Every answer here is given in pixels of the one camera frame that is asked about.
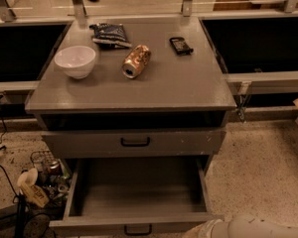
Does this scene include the grey drawer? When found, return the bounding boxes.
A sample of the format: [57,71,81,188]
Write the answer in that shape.
[42,128,225,159]
[50,156,216,237]

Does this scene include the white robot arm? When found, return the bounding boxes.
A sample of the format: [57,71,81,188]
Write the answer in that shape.
[182,214,298,238]

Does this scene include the grey top drawer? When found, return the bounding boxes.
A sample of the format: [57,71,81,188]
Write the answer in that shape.
[42,128,225,159]

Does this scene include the grey drawer cabinet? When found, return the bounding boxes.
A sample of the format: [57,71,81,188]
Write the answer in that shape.
[24,15,237,177]

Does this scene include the crushed copper soda can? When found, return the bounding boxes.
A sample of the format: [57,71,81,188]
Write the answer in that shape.
[122,45,151,79]

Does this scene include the beige bottle on floor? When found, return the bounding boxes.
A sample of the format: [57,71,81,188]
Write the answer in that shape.
[17,168,49,208]

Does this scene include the black snack bar packet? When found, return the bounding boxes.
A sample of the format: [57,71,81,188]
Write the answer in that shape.
[169,37,194,56]

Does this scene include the white bowl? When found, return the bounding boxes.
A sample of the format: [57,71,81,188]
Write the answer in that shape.
[54,46,96,79]

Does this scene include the wire basket with jars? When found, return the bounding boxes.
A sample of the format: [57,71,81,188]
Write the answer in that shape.
[30,151,72,204]

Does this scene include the black floor cable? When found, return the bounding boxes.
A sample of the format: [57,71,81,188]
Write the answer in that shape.
[0,92,28,238]

